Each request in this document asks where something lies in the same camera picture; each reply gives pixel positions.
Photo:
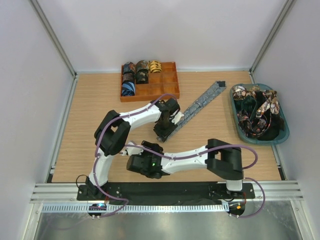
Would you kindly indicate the blue striped rolled tie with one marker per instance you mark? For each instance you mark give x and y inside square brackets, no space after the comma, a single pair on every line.
[128,89]

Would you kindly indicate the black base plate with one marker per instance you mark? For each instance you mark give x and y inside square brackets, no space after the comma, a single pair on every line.
[176,193]

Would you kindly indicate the brown blue floral tie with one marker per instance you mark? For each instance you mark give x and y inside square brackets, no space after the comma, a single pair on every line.
[269,101]

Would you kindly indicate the grey floral tie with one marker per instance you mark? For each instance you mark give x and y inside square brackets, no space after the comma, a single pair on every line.
[211,93]

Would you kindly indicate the dark camouflage rolled tie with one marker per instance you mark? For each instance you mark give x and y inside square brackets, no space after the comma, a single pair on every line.
[142,77]

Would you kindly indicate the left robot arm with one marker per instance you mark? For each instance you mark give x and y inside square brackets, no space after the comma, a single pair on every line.
[112,133]

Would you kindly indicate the white slotted cable duct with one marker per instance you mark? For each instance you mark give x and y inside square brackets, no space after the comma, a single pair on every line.
[98,208]

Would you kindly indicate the dark navy floral tie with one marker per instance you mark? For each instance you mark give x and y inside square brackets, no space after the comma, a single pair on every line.
[255,127]

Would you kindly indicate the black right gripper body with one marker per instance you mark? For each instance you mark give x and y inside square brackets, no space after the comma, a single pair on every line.
[154,147]

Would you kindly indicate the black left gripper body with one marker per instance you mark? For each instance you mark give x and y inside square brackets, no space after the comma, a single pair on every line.
[162,128]

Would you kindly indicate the brown blue rolled tie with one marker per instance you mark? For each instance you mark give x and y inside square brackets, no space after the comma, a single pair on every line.
[142,65]

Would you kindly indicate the yellow black rolled tie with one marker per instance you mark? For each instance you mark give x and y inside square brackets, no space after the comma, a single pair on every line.
[155,66]

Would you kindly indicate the teal plastic bin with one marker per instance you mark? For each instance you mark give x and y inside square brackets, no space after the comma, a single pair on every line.
[278,132]

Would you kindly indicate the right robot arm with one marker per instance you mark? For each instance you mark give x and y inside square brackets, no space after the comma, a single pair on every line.
[225,163]

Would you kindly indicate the dark brown rolled tie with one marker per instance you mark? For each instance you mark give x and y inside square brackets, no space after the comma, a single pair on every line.
[128,77]

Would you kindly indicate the orange compartment tray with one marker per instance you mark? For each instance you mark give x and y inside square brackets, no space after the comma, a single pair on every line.
[165,82]

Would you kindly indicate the navy orange rolled tie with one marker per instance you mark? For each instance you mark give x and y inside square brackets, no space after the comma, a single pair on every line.
[129,68]

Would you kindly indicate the dark green tie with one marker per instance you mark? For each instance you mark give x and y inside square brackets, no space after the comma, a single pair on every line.
[248,104]

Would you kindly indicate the aluminium frame rail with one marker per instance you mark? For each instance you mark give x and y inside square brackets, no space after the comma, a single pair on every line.
[284,190]

